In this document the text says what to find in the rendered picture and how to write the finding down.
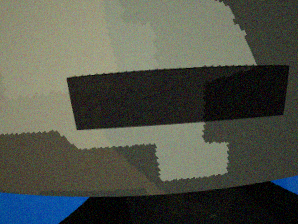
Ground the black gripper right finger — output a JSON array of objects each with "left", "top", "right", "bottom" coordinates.
[{"left": 230, "top": 181, "right": 298, "bottom": 224}]

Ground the black two-prong plug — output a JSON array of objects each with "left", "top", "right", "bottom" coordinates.
[{"left": 126, "top": 186, "right": 237, "bottom": 224}]

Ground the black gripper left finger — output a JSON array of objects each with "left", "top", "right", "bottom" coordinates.
[{"left": 59, "top": 196, "right": 132, "bottom": 224}]

